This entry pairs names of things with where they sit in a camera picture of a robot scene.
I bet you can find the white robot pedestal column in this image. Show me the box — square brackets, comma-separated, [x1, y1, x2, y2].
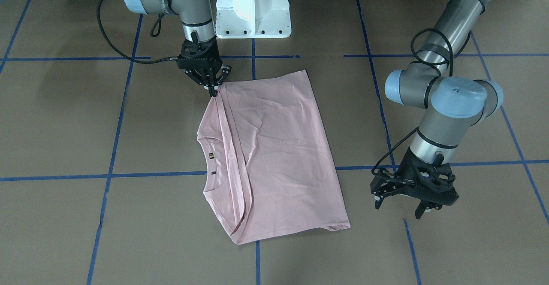
[214, 0, 292, 39]

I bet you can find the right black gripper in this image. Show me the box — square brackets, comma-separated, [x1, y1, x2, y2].
[177, 39, 232, 97]

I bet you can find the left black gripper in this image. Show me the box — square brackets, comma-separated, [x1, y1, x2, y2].
[372, 150, 459, 220]

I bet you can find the pink Snoopy t-shirt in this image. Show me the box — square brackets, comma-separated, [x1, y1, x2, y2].
[197, 70, 350, 245]

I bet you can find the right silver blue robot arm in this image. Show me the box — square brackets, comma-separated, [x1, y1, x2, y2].
[96, 0, 232, 97]

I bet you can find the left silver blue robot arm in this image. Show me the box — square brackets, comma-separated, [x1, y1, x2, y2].
[370, 0, 504, 220]

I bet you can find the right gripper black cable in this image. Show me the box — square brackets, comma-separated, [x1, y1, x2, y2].
[98, 0, 181, 65]

